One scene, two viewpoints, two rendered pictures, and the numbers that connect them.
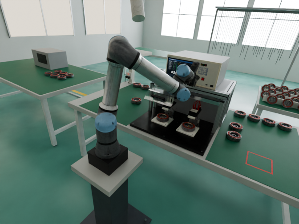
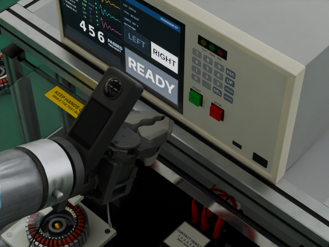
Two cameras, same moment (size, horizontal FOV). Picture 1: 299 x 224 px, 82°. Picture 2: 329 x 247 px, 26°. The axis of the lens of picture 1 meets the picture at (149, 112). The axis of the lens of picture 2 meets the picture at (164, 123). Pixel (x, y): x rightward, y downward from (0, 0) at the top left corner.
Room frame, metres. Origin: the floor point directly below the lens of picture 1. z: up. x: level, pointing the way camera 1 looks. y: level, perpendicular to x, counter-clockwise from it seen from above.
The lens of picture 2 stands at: (0.66, -0.47, 1.89)
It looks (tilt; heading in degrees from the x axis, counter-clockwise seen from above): 48 degrees down; 13
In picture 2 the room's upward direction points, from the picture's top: straight up
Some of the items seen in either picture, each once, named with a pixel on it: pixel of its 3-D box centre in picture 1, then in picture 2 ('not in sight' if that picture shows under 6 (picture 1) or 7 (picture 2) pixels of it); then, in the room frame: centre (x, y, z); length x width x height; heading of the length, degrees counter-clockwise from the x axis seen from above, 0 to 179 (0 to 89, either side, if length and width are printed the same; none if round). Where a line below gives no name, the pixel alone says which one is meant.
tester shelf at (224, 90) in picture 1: (193, 80); (231, 50); (1.55, -0.39, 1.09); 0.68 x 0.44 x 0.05; 60
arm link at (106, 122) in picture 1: (106, 126); not in sight; (0.81, 0.24, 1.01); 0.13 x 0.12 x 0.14; 13
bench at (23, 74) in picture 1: (46, 92); not in sight; (2.62, 1.74, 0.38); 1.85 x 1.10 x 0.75; 60
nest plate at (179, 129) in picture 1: (187, 129); not in sight; (1.21, -0.33, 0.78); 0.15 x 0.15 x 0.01; 60
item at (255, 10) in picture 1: (246, 55); not in sight; (4.30, -2.19, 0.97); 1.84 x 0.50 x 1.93; 60
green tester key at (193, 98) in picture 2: not in sight; (196, 97); (1.34, -0.36, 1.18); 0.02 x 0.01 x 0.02; 60
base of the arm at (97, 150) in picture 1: (107, 143); not in sight; (0.81, 0.24, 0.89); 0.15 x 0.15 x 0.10
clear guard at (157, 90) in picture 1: (167, 93); (48, 143); (1.33, -0.13, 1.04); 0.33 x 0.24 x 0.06; 150
